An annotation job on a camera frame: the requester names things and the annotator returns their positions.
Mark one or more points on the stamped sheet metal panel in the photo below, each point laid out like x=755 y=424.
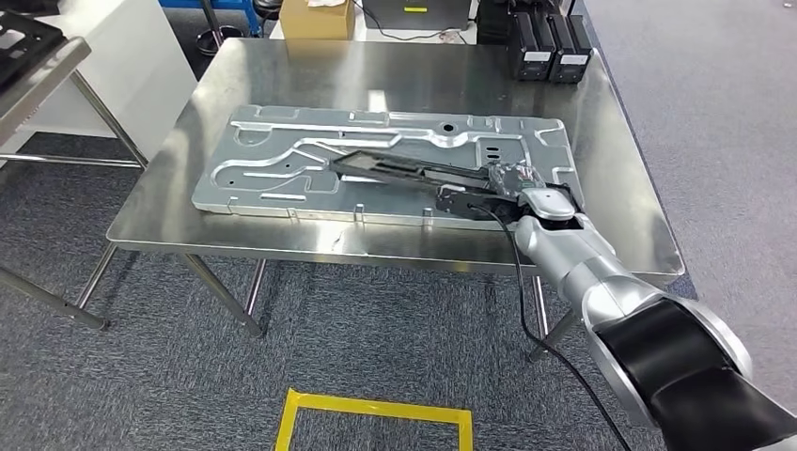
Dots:
x=261 y=187

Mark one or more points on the stainless steel workbench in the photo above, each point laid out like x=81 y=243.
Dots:
x=405 y=68

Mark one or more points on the small yellow label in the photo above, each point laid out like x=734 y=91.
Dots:
x=415 y=9

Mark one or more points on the blue metal shelf rack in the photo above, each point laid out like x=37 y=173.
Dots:
x=249 y=18

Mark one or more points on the black device box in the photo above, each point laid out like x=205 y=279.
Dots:
x=495 y=22

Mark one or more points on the brown cardboard box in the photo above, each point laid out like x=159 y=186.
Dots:
x=317 y=25

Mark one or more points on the black battery box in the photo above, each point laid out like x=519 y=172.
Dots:
x=530 y=50
x=571 y=53

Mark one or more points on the dark round object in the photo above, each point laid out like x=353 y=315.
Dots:
x=264 y=7

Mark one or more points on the white cabinet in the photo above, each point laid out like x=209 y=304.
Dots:
x=143 y=62

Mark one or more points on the stainless steel table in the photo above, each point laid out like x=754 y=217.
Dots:
x=37 y=87

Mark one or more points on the grey pole with black base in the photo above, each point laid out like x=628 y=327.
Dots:
x=218 y=40

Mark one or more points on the white crumpled paper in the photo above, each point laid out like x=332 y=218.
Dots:
x=327 y=3

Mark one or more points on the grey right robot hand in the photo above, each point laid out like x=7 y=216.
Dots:
x=517 y=180

